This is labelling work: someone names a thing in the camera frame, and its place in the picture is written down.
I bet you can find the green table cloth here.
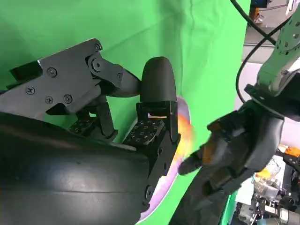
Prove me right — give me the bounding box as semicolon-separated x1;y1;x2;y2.
0;0;251;225

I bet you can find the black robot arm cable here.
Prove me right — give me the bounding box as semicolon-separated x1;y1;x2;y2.
230;0;277;45
236;17;293;103

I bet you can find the orange white toy bread roll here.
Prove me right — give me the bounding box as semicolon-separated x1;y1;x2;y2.
173;112;195;169

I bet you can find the workshop bench equipment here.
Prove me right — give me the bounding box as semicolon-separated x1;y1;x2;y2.
234;145;300;225

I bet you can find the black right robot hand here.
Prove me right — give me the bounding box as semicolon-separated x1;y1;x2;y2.
0;38;181;225

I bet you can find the lilac plate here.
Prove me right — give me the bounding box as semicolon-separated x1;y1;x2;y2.
138;95;193;222

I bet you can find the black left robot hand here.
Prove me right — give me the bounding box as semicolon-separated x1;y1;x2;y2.
178;100;285;197

